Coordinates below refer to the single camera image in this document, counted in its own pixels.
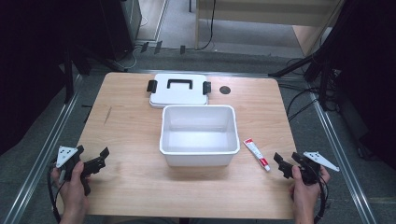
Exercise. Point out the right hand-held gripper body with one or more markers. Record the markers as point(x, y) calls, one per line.
point(309, 171)

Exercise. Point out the dark round table grommet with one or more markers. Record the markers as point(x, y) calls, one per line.
point(224, 90)

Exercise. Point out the black stand legs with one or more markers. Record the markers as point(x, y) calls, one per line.
point(311, 62)

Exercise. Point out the light wooden furniture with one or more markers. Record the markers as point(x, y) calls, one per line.
point(264, 12)

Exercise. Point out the white lid with black clips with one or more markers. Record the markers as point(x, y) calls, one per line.
point(186, 97)

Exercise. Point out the aluminium floor rail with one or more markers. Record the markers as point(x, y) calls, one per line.
point(40, 158)
point(345, 161)

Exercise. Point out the person's right hand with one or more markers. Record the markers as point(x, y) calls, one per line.
point(306, 196)

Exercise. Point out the black cabinet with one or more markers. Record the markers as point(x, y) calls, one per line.
point(121, 28)

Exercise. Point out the person's left hand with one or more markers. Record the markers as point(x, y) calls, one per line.
point(72, 194)

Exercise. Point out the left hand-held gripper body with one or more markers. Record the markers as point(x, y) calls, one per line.
point(69, 161)

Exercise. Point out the white plastic storage box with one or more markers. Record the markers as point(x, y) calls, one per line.
point(199, 140)

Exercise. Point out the white and red tube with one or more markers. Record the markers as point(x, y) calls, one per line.
point(257, 153)

